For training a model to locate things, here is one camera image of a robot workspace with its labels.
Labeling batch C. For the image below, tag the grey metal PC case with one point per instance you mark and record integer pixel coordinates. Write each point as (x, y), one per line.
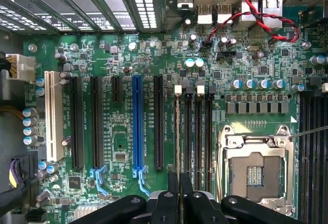
(10, 137)

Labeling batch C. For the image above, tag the RAM slot with white latches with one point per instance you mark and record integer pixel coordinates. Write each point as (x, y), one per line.
(177, 90)
(200, 131)

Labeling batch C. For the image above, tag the light blue slot latch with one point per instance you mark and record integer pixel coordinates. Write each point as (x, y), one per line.
(141, 180)
(98, 178)

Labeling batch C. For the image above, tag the thin metal locking lever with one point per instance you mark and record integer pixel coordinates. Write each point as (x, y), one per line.
(307, 132)

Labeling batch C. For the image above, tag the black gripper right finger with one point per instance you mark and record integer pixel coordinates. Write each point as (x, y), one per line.
(200, 208)

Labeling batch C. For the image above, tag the white power connector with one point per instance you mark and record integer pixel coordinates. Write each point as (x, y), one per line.
(24, 66)

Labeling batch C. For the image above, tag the metal ethernet port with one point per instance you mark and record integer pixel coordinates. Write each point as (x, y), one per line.
(271, 13)

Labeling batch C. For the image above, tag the short black expansion slot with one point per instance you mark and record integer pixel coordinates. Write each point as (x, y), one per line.
(116, 89)

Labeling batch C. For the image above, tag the metal CPU socket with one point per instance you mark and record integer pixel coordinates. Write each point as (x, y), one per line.
(256, 147)

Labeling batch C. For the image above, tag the green motherboard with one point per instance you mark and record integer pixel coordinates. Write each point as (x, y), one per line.
(205, 55)

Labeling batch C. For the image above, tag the long black expansion slot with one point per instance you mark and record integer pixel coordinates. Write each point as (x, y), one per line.
(77, 121)
(158, 121)
(97, 121)

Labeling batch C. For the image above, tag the white expansion slot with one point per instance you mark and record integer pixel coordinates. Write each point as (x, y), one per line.
(53, 116)

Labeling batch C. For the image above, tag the blue expansion slot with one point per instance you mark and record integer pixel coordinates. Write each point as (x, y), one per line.
(138, 121)

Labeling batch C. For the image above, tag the RAM slot with black latches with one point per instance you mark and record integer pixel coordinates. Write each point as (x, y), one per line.
(188, 131)
(210, 131)

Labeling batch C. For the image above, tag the silver finned heat sink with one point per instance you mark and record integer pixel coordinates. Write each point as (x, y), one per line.
(82, 212)

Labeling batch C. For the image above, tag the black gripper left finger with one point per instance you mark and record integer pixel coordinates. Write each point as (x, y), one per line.
(165, 208)

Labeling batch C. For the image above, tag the black SATA connector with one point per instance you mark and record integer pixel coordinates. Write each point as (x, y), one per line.
(36, 216)

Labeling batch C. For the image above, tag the large metal port block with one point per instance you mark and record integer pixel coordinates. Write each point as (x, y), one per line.
(246, 21)

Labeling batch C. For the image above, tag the metal USB port stack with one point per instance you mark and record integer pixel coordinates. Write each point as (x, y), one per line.
(224, 13)
(204, 13)

